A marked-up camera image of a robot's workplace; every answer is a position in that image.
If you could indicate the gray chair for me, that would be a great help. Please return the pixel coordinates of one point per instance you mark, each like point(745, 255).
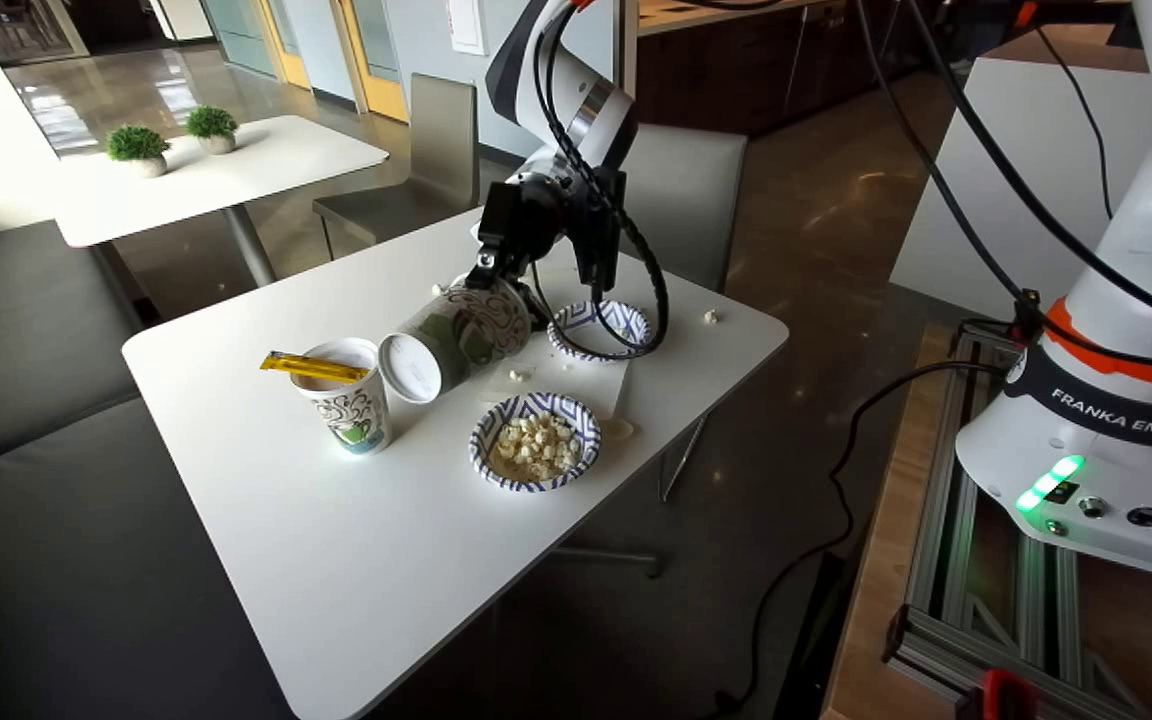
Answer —
point(437, 145)
point(691, 202)

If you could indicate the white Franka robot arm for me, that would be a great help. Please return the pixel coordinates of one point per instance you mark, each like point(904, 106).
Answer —
point(1138, 334)

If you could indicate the yellow snack packet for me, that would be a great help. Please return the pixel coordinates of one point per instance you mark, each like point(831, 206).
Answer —
point(310, 365)

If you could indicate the dark wooden counter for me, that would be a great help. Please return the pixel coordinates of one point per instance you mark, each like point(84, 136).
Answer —
point(788, 82)

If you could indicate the black bench sofa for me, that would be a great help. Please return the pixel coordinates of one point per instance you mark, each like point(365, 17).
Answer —
point(42, 560)

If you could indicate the white square table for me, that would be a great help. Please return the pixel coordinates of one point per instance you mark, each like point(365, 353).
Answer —
point(337, 560)

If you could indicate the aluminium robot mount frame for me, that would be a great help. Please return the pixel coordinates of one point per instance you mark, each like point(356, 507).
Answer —
point(963, 587)

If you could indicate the small green potted plant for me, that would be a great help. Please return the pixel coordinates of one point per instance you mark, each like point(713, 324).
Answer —
point(138, 140)
point(213, 124)

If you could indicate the blue patterned paper bowl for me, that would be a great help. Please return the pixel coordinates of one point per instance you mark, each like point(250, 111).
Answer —
point(623, 324)
point(487, 461)

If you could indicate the yellow framed glass door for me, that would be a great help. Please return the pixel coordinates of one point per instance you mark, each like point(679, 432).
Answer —
point(376, 66)
point(284, 47)

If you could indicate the floral paper cup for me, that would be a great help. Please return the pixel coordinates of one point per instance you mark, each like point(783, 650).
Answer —
point(355, 404)
point(462, 340)

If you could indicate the white popcorn piece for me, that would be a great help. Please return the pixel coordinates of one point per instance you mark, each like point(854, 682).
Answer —
point(518, 378)
point(711, 318)
point(441, 290)

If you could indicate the white side table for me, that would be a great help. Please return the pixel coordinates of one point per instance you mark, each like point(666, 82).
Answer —
point(231, 173)

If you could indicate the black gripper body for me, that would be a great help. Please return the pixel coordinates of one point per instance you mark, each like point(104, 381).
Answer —
point(540, 222)

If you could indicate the red clamp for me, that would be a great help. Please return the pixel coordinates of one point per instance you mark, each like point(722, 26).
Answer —
point(1000, 699)

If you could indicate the white popcorn heap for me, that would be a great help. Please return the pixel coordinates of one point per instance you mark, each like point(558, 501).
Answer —
point(532, 446)

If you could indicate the white paper sheet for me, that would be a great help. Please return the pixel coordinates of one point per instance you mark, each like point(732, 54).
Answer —
point(467, 26)

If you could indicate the wooden platform board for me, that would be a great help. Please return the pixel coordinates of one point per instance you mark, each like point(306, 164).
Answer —
point(877, 587)

